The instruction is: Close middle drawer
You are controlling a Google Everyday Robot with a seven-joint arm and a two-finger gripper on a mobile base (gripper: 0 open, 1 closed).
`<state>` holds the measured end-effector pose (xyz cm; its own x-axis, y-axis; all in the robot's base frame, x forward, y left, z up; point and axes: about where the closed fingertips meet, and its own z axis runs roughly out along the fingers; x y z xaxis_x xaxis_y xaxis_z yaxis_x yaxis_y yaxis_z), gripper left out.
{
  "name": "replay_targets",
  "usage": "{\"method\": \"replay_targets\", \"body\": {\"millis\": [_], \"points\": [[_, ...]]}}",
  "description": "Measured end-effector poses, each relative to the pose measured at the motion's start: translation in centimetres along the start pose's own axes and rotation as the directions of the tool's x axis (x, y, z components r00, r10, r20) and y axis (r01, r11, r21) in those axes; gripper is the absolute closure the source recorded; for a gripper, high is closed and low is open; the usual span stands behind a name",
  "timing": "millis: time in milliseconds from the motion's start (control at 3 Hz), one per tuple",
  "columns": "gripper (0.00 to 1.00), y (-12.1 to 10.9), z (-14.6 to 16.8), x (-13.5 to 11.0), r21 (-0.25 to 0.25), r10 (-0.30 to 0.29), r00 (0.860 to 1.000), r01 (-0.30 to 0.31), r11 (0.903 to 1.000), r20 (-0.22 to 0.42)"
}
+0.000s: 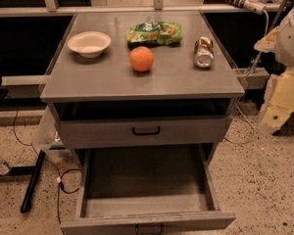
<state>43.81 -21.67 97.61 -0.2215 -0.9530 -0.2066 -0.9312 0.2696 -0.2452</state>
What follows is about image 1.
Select orange fruit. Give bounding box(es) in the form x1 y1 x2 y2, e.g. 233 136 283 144
129 46 154 72

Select black drawer handle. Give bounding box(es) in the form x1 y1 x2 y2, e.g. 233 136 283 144
131 126 161 136
135 224 165 235

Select white paper bowl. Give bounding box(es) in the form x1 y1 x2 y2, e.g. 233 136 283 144
68 31 112 58

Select grey drawer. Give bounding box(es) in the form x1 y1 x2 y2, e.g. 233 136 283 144
61 145 235 235
56 116 232 149

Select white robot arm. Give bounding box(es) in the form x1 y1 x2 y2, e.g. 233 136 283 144
254 7 294 134

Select grey drawer cabinet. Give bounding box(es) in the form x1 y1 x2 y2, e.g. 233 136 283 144
38 11 246 168

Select white power strip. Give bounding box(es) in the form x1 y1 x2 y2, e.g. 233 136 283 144
213 0 268 16

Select black bottom drawer handle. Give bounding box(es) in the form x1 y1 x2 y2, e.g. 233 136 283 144
135 224 165 235

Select black middle drawer handle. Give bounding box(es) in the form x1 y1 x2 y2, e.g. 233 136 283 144
131 126 161 136

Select black floor cable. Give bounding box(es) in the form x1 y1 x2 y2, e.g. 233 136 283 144
11 95 81 227

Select crushed silver can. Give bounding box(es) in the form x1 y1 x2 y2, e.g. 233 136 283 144
193 36 215 69

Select green chip bag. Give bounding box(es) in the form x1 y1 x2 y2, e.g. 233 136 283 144
125 22 182 46

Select clear plastic side panel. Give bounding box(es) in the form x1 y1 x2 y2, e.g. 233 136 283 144
32 108 61 163

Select grey middle drawer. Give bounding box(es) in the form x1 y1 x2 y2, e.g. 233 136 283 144
56 116 232 149

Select grey bottom drawer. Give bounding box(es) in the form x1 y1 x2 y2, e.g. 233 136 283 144
61 145 235 235

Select black metal stand leg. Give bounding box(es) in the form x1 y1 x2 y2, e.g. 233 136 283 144
20 150 45 213

